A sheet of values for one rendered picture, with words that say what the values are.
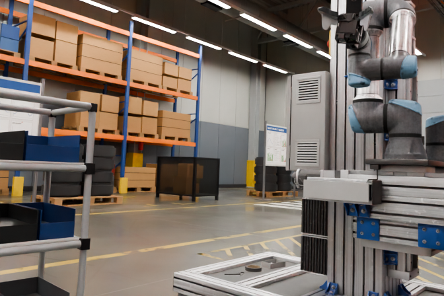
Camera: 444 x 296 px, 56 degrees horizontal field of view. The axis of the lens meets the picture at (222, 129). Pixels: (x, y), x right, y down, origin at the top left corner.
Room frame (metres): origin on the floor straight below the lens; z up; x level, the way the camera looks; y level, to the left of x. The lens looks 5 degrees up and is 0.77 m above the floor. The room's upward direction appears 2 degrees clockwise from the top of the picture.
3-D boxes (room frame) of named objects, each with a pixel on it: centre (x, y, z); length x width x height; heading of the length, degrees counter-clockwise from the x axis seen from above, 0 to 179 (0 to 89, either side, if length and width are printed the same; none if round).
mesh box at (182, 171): (9.96, 0.77, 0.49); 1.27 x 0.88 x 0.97; 49
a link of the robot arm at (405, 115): (1.61, -0.70, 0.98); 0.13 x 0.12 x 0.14; 63
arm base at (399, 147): (1.61, -0.70, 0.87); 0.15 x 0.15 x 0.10
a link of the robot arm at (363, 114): (1.67, -0.58, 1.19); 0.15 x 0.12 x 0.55; 63
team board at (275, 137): (10.87, -1.54, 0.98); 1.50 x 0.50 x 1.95; 139
